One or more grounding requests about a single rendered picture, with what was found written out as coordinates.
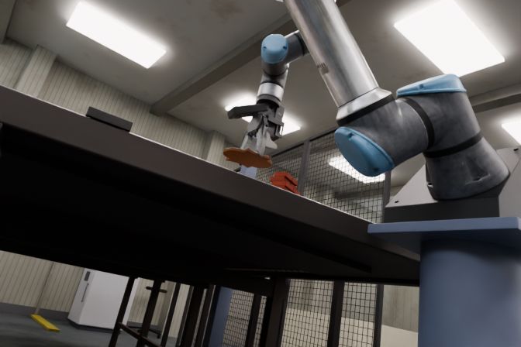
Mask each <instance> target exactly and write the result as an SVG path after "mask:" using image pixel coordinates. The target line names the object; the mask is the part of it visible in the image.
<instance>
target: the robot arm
mask: <svg viewBox="0 0 521 347"><path fill-rule="evenodd" d="M278 1H281V2H284V3H285V5H286V7H287V9H288V11H289V13H290V15H291V16H292V18H293V20H294V22H295V24H296V26H297V28H298V31H296V32H294V33H291V34H289V35H287V36H282V35H279V34H276V35H273V34H271V35H269V36H267V37H266V38H265V39H264V40H263V43H262V46H261V57H262V66H263V76H262V79H261V83H260V89H259V92H258V96H257V103H256V104H255V105H242V106H234V107H233V108H231V109H230V110H229V111H228V112H227V115H228V118H229V119H239V118H245V117H251V116H253V118H252V119H251V120H250V123H249V125H248V128H247V130H246V132H245V134H244V136H243V140H242V143H241V146H240V148H241V149H246V148H249V149H251V150H253V151H254V152H256V153H259V156H260V157H262V156H263V154H264V150H265V148H268V149H277V145H276V144H275V143H274V141H275V140H277V139H279V138H281V137H282V133H283V129H284V125H285V123H284V122H283V121H282V119H283V115H284V112H285V108H284V107H282V106H281V105H280V104H281V100H282V96H283V92H284V88H285V82H286V78H287V75H288V67H289V63H291V62H292V61H295V60H297V59H299V58H301V57H303V56H305V55H307V54H309V53H310V54H311V55H312V58H313V60H314V61H315V63H316V66H317V67H318V69H319V72H320V73H321V75H322V77H323V80H324V81H325V82H326V85H327V87H328V88H329V90H330V93H331V95H332V96H333V99H334V101H335V102H336V105H337V107H338V114H337V117H336V122H337V124H338V126H339V128H338V129H337V130H336V131H335V134H334V139H335V141H336V145H337V147H338V149H339V151H340V152H341V154H342V155H343V157H344V159H345V160H346V161H347V162H348V163H349V164H350V165H351V166H352V167H353V168H354V169H355V170H356V171H357V172H358V173H360V174H362V175H364V176H366V177H377V176H380V175H382V174H384V173H386V172H388V171H392V170H394V169H395V167H397V166H399V165H401V164H402V163H404V162H406V161H408V160H410V159H412V158H413V157H415V156H417V155H419V154H420V153H423V156H424V159H425V166H426V186H427V188H428V190H429V192H430V195H431V196H432V197H434V198H436V199H440V200H456V199H462V198H469V197H472V196H475V195H477V194H481V193H484V192H486V191H489V190H491V189H492V188H494V187H497V186H498V185H500V184H501V183H502V182H503V181H504V180H505V179H506V178H507V177H508V175H509V170H508V168H507V166H506V164H505V161H504V159H503V158H501V157H500V155H498V154H497V152H496V151H495V150H494V149H493V148H492V147H491V146H490V144H489V143H488V142H487V141H486V140H485V138H484V136H483V134H482V132H481V129H480V126H479V124H478V121H477V119H476V117H475V114H474V111H473V109H472V107H471V103H470V102H469V99H468V96H467V94H466V92H467V91H466V89H464V87H463V85H462V83H461V80H460V78H459V77H458V76H457V75H456V74H443V75H440V76H437V77H431V78H429V79H426V80H423V81H419V82H416V83H414V84H410V85H407V86H405V87H403V88H399V89H398V90H397V91H396V93H397V95H396V96H397V98H398V99H396V100H395V99H394V97H393V95H392V93H391V92H390V91H386V90H383V89H380V88H379V86H378V84H377V82H376V80H375V79H374V76H373V74H372V73H371V71H370V69H369V67H368V65H367V63H366V61H365V59H364V57H363V55H362V53H361V51H360V49H359V47H358V45H357V43H356V41H355V40H354V38H353V36H352V34H351V32H350V30H349V28H348V26H347V24H346V22H345V20H344V18H343V16H342V14H341V12H340V10H339V9H338V7H337V5H336V0H278ZM281 127H282V129H281ZM280 131H281V134H280ZM252 136H254V137H256V138H257V139H256V138H254V137H252ZM256 144H257V149H256V147H255V146H256Z"/></svg>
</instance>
